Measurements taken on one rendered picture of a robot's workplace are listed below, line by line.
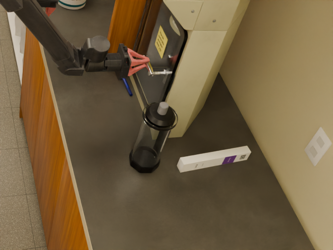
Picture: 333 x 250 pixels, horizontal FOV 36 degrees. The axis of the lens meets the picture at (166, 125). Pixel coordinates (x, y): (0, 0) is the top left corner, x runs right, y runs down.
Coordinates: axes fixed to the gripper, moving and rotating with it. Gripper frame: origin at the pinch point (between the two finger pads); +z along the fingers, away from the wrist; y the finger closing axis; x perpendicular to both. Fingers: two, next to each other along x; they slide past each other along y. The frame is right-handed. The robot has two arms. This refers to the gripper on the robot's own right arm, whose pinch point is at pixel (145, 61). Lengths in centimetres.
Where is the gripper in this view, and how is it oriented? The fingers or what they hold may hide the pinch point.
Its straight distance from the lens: 163.1
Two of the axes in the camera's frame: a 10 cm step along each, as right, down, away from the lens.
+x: -3.1, -7.4, 6.0
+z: 9.2, -0.6, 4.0
